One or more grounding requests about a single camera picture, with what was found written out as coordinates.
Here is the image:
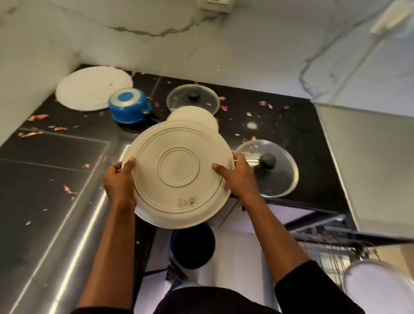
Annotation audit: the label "person's right hand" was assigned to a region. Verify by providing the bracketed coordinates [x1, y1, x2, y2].
[212, 152, 263, 207]

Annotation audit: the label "person's left hand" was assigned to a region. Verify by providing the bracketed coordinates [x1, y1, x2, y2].
[103, 157, 138, 209]

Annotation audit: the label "large beige ribbed plate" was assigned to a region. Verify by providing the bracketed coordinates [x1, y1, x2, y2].
[131, 120, 235, 230]

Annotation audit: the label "person's right forearm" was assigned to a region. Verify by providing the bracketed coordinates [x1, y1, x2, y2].
[240, 195, 312, 286]

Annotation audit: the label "person's left forearm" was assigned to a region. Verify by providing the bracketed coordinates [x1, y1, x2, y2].
[76, 202, 137, 310]

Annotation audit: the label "large glass lid black knob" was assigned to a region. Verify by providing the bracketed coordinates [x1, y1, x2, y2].
[233, 139, 299, 199]

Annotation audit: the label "blue cooking pot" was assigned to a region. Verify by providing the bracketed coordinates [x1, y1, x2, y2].
[108, 88, 153, 125]

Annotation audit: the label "small beige plate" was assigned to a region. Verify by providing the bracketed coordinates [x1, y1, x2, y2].
[166, 106, 220, 133]

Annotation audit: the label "small glass lid black knob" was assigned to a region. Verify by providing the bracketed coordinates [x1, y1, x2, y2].
[166, 84, 221, 117]

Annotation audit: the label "dark blue bucket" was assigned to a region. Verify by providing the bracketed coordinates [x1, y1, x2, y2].
[170, 222, 216, 270]

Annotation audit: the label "white round plate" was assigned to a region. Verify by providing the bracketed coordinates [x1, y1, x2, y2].
[55, 66, 134, 112]

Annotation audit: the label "scattered onion peel scraps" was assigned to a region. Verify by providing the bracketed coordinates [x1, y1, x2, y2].
[18, 68, 292, 227]

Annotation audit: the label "stainless steel sink unit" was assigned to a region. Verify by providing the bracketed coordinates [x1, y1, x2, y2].
[314, 103, 414, 241]

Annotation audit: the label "black shirt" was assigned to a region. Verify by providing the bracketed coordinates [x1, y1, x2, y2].
[71, 260, 367, 314]

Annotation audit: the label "clear glass lid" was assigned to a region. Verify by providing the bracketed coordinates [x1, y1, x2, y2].
[342, 259, 414, 314]

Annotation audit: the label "wire dish rack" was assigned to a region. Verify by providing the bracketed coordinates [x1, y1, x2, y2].
[289, 218, 384, 293]

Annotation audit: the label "white wall socket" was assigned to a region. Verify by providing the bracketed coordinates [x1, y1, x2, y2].
[197, 0, 235, 14]

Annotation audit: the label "white wall fixture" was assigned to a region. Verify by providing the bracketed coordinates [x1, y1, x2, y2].
[370, 6, 412, 35]

